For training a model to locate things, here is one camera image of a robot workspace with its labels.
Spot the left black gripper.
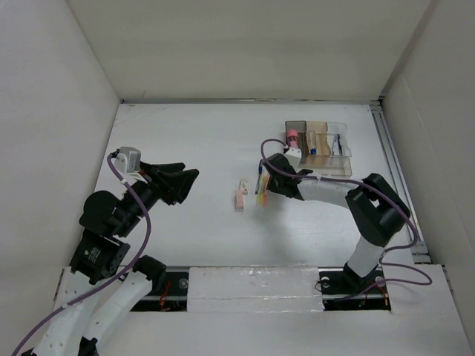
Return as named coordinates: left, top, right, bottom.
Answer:
left=117, top=159, right=199, bottom=234

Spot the blue gel pen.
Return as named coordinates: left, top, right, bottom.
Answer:
left=255, top=161, right=263, bottom=195

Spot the yellow highlighter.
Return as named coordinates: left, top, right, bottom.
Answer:
left=256, top=175, right=269, bottom=207

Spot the clear glue bottle blue cap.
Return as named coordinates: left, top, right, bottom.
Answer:
left=307, top=130, right=318, bottom=156

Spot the blue clear highlighter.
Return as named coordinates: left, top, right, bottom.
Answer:
left=332, top=134, right=338, bottom=155

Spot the black gel pen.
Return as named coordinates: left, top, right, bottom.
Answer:
left=335, top=133, right=343, bottom=156

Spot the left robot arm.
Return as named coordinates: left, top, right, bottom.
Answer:
left=14, top=158, right=199, bottom=355

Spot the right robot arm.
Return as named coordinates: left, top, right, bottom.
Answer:
left=263, top=154, right=410, bottom=295

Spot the transparent desk organizer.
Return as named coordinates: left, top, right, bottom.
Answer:
left=285, top=120, right=353, bottom=178

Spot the pink correction tape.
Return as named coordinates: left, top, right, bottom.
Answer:
left=235, top=190, right=244, bottom=211

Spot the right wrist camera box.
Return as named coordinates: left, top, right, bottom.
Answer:
left=284, top=147, right=302, bottom=171

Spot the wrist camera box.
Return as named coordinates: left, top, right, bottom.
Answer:
left=114, top=146, right=141, bottom=174
left=284, top=147, right=302, bottom=171

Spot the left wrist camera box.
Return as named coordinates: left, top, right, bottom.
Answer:
left=114, top=146, right=141, bottom=174

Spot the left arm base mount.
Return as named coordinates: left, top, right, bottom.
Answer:
left=131, top=266, right=190, bottom=312

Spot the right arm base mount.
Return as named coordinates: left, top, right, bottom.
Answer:
left=314, top=267, right=391, bottom=312

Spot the aluminium rail right side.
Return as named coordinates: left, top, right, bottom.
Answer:
left=370, top=100, right=433, bottom=264

